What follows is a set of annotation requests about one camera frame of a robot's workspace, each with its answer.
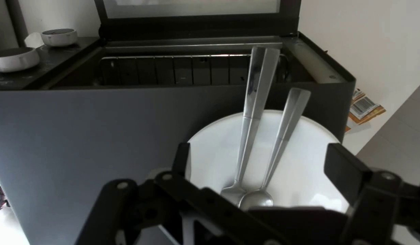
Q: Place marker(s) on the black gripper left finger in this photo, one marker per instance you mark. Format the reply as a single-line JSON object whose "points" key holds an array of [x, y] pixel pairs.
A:
{"points": [[183, 181]]}

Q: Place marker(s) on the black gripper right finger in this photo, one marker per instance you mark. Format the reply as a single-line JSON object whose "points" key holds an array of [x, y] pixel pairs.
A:
{"points": [[354, 181]]}

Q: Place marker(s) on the white round plate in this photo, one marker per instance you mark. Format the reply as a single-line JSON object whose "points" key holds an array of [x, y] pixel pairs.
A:
{"points": [[309, 158]]}

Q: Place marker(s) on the orange snack packet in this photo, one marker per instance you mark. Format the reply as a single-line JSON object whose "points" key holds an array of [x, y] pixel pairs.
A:
{"points": [[364, 109]]}

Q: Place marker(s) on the black toaster oven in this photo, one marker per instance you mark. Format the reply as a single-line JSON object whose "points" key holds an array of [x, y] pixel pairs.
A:
{"points": [[82, 136]]}

